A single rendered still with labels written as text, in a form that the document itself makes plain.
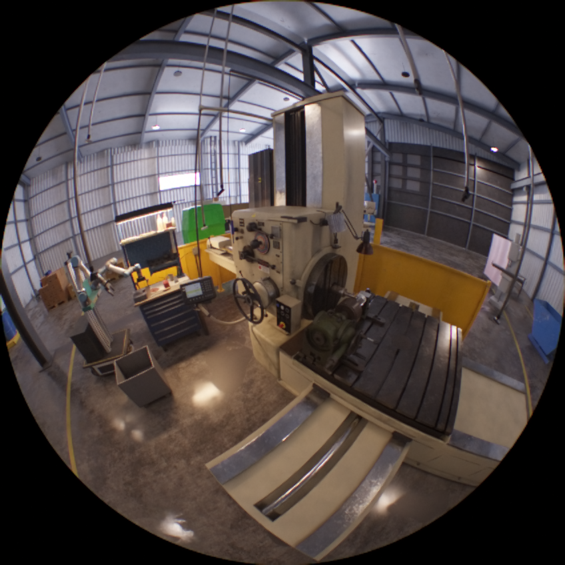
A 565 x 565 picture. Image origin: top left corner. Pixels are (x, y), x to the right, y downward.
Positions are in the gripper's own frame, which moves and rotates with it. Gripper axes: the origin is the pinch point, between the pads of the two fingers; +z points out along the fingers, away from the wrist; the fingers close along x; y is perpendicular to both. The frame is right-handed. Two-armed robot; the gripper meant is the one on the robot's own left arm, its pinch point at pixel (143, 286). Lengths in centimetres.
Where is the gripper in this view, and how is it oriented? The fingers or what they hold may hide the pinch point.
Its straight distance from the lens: 275.1
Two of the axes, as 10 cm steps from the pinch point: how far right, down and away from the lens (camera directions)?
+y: 6.8, 3.3, -6.6
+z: 0.2, 8.9, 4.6
